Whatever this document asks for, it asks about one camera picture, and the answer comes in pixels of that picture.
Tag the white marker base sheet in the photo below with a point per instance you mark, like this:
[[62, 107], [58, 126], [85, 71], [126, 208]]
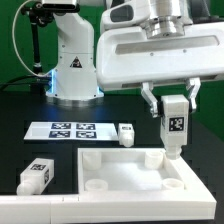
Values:
[[71, 131]]

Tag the white L-shaped fence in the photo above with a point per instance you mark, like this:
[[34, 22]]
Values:
[[194, 202]]

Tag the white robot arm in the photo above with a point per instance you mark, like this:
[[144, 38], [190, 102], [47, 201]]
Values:
[[75, 76]]

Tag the black camera stand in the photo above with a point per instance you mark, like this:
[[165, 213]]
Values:
[[38, 17]]

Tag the black camera on stand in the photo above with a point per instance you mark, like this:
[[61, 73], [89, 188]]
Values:
[[61, 6]]

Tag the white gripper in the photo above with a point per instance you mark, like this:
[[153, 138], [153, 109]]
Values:
[[157, 41]]

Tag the white square tabletop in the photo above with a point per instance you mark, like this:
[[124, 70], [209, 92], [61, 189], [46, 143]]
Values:
[[107, 169]]

